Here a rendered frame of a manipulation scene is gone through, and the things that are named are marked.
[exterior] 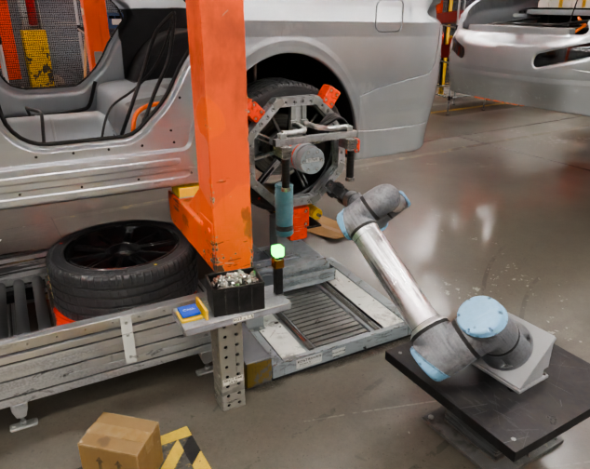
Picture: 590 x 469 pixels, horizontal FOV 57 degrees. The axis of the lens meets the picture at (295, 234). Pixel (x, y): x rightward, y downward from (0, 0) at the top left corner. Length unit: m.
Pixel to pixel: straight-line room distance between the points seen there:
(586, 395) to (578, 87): 2.83
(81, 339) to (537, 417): 1.65
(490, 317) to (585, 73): 2.93
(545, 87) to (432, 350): 3.02
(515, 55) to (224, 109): 3.10
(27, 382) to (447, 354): 1.55
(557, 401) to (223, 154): 1.44
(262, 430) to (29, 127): 2.01
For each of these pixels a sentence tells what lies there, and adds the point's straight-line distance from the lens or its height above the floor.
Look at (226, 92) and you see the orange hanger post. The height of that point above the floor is 1.23.
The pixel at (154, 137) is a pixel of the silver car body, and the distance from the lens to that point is 2.53.
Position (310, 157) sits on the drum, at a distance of 2.54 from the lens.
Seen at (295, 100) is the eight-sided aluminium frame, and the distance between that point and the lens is 2.61.
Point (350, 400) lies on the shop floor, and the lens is 2.38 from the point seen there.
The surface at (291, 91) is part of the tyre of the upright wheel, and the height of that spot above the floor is 1.14.
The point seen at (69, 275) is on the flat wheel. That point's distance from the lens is 2.42.
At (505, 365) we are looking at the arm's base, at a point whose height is 0.36.
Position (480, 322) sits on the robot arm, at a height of 0.57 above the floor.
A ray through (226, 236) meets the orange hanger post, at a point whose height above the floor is 0.68.
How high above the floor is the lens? 1.52
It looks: 23 degrees down
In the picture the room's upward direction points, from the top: straight up
